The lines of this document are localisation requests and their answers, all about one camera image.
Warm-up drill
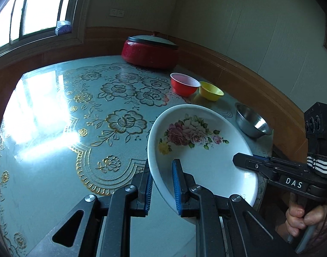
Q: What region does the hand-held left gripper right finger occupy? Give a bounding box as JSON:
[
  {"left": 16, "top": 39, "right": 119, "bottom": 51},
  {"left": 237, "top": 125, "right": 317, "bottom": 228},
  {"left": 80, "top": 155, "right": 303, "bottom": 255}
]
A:
[{"left": 172, "top": 159, "right": 300, "bottom": 257}]

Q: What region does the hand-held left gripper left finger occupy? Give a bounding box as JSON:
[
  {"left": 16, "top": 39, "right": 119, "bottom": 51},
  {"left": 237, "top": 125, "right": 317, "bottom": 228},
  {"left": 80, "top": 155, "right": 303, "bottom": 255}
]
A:
[{"left": 27, "top": 158, "right": 154, "bottom": 257}]

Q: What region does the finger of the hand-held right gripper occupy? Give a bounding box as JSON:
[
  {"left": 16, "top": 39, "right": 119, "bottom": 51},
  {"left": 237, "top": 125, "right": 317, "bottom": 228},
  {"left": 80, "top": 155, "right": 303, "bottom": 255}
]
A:
[
  {"left": 252, "top": 154, "right": 308, "bottom": 168},
  {"left": 232, "top": 152, "right": 285, "bottom": 184}
]

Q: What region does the stainless steel bowl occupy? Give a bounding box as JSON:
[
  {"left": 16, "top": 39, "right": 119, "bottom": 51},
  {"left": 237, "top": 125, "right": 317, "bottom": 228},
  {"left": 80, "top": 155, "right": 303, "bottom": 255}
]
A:
[{"left": 235, "top": 102, "right": 273, "bottom": 139}]

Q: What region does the white plate with rose print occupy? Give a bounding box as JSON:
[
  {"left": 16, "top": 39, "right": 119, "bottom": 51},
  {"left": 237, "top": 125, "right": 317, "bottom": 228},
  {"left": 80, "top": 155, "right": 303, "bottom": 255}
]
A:
[{"left": 147, "top": 104, "right": 259, "bottom": 224}]

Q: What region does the yellow plastic bowl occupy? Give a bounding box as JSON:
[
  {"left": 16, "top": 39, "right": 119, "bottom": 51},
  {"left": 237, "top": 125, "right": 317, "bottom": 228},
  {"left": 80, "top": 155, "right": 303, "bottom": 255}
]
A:
[{"left": 199, "top": 81, "right": 224, "bottom": 102}]

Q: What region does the red plastic bowl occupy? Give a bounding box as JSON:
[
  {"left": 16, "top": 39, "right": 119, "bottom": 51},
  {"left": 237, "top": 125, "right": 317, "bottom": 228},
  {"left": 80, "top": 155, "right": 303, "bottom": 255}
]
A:
[{"left": 170, "top": 73, "right": 201, "bottom": 97}]

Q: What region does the person's right forearm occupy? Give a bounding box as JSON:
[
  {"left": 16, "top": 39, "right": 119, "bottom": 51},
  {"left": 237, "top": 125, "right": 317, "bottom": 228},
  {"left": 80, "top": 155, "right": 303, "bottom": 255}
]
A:
[{"left": 311, "top": 198, "right": 327, "bottom": 257}]

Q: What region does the person's right hand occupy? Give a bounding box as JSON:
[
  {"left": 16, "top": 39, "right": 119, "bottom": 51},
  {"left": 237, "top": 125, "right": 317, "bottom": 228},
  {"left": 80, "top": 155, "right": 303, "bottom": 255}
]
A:
[{"left": 285, "top": 199, "right": 327, "bottom": 237}]

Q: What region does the red electric pot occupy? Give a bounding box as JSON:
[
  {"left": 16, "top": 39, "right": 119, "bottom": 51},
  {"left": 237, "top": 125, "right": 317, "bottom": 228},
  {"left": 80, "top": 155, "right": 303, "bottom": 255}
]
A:
[{"left": 121, "top": 40, "right": 179, "bottom": 69}]

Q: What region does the dark pot lid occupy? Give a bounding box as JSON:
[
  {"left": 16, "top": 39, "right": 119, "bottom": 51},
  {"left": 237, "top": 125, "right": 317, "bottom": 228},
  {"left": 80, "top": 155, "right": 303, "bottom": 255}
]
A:
[{"left": 126, "top": 33, "right": 179, "bottom": 50}]

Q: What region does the purple tissue box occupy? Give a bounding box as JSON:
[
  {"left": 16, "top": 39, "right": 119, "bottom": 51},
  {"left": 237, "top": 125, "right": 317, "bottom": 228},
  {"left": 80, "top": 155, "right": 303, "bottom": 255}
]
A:
[{"left": 55, "top": 21, "right": 72, "bottom": 36}]

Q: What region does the window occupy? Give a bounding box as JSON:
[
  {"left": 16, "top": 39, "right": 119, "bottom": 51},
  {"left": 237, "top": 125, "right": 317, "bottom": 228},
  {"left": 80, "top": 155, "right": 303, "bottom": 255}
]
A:
[{"left": 0, "top": 0, "right": 86, "bottom": 59}]

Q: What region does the striped wrist strap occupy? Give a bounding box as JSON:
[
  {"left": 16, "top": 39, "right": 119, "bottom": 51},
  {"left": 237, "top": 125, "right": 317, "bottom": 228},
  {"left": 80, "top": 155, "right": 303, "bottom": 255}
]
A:
[{"left": 306, "top": 152, "right": 327, "bottom": 176}]

